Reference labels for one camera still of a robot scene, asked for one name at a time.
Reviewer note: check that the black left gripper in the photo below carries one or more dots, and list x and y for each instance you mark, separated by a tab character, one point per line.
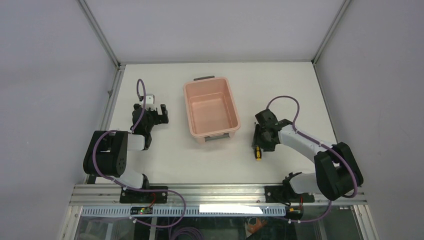
151	113

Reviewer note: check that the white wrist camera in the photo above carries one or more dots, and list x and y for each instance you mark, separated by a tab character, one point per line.
148	101

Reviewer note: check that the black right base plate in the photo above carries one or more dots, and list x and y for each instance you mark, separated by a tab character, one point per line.
280	194

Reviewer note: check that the aluminium front rail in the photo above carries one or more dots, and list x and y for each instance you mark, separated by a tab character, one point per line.
197	194

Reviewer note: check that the yellow black screwdriver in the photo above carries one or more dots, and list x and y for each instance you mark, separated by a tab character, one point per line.
258	153

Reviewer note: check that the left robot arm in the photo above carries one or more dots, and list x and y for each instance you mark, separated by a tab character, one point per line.
106	155

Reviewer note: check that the pink plastic bin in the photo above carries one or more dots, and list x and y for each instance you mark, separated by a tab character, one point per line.
211	109

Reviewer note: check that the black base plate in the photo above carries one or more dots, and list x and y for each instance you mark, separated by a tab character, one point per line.
280	194
158	196

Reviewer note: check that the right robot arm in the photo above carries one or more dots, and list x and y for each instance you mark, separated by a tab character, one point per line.
336	174

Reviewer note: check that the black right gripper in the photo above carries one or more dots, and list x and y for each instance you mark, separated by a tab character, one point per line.
260	135

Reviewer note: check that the white slotted cable duct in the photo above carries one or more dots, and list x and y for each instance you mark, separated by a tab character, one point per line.
202	210

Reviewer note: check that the orange object under table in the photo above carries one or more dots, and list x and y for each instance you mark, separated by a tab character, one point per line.
254	224

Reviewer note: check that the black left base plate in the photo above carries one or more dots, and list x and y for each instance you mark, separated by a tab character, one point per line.
158	196

